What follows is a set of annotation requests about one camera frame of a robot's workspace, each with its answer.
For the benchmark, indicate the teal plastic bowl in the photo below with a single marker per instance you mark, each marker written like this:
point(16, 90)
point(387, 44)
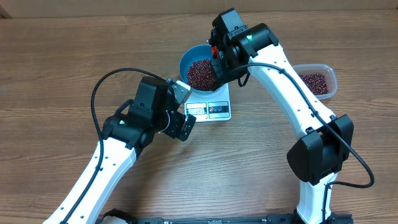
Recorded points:
point(198, 52)

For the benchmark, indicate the white digital kitchen scale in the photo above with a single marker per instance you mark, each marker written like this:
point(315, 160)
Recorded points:
point(208, 106)

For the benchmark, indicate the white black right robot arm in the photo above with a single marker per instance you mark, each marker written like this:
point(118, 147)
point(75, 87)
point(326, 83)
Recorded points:
point(323, 139)

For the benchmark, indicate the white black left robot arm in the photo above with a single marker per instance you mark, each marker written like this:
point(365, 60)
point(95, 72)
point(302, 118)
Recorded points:
point(123, 137)

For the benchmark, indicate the red beans pile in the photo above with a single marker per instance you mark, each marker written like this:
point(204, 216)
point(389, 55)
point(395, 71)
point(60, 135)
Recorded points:
point(316, 83)

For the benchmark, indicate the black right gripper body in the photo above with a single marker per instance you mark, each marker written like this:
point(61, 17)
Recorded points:
point(229, 75)

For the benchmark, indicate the clear plastic bean container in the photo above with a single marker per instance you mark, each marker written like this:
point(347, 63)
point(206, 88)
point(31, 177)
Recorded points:
point(308, 69)

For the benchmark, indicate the red beans in bowl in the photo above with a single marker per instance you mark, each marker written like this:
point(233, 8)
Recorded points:
point(200, 75)

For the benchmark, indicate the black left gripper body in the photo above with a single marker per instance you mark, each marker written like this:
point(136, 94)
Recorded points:
point(173, 128)

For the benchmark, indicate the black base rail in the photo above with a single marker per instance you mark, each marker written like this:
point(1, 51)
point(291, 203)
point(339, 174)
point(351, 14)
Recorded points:
point(116, 216)

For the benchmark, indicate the red plastic scoop blue handle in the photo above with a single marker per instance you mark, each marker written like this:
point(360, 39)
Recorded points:
point(214, 51)

